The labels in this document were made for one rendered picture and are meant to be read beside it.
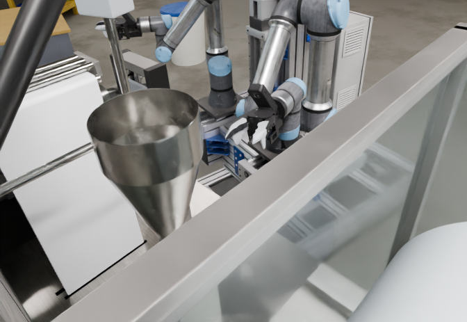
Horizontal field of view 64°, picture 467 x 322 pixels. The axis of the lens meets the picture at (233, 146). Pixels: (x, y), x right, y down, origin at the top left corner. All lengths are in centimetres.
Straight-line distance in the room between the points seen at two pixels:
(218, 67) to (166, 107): 131
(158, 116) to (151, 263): 38
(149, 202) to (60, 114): 41
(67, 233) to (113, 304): 81
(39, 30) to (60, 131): 69
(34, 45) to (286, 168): 16
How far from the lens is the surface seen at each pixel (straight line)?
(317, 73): 137
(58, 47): 408
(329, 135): 29
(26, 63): 19
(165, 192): 48
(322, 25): 129
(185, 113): 53
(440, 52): 47
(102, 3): 59
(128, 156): 44
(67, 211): 97
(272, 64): 127
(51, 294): 116
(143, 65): 87
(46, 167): 65
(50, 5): 19
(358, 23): 183
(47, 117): 85
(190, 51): 451
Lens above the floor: 176
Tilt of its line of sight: 35 degrees down
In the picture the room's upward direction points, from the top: 4 degrees counter-clockwise
